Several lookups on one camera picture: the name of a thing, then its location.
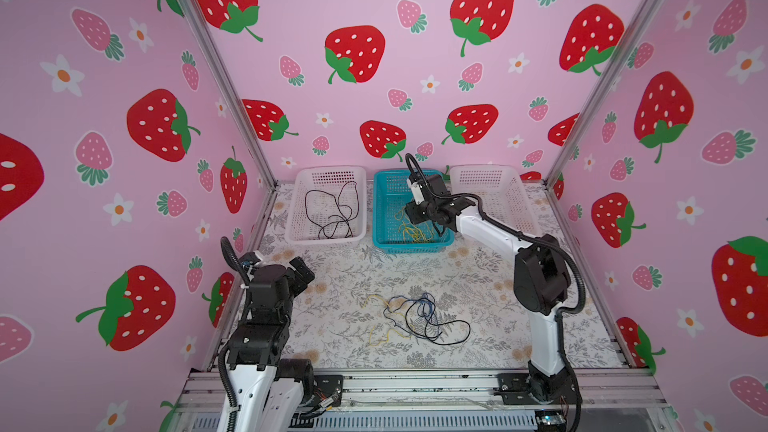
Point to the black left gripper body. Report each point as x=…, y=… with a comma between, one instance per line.
x=295, y=285

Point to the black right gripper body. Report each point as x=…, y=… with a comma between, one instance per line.
x=422, y=211

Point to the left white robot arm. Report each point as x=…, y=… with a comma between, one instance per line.
x=263, y=391

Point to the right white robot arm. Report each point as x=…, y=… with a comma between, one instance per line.
x=547, y=281

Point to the teal plastic basket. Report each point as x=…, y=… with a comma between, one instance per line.
x=392, y=231

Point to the right white plastic basket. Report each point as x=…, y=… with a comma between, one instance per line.
x=502, y=192

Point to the white plastic basket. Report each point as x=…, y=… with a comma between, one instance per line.
x=502, y=192
x=328, y=207

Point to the left white plastic basket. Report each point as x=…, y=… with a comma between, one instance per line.
x=328, y=207

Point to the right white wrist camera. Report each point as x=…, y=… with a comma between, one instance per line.
x=419, y=188

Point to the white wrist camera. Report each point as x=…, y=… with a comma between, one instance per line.
x=250, y=260
x=419, y=188

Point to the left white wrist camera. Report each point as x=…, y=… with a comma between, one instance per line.
x=250, y=260

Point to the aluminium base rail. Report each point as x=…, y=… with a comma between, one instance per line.
x=488, y=400

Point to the right aluminium corner post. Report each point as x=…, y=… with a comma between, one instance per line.
x=641, y=20

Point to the aluminium corner post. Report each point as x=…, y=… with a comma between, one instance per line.
x=641, y=20
x=228, y=91

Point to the left aluminium corner post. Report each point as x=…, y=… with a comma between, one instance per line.
x=228, y=91

